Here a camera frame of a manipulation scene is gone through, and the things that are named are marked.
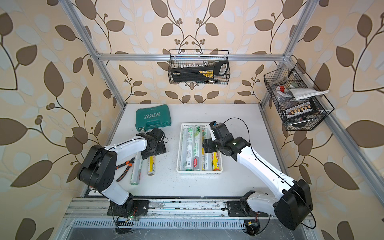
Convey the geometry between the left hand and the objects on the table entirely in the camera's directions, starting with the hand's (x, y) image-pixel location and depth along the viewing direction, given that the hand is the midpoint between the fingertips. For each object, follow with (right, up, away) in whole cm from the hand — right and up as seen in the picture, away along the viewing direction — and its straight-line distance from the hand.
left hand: (158, 151), depth 92 cm
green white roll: (+25, -2, -8) cm, 26 cm away
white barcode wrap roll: (-10, -9, -8) cm, 15 cm away
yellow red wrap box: (+36, -5, -5) cm, 36 cm away
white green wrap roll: (+17, +2, -1) cm, 17 cm away
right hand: (+31, +7, -12) cm, 34 cm away
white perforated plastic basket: (+21, -10, -9) cm, 25 cm away
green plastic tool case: (-7, +21, +15) cm, 27 cm away
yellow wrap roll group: (+28, -5, -5) cm, 29 cm away
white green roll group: (+31, -2, -4) cm, 31 cm away
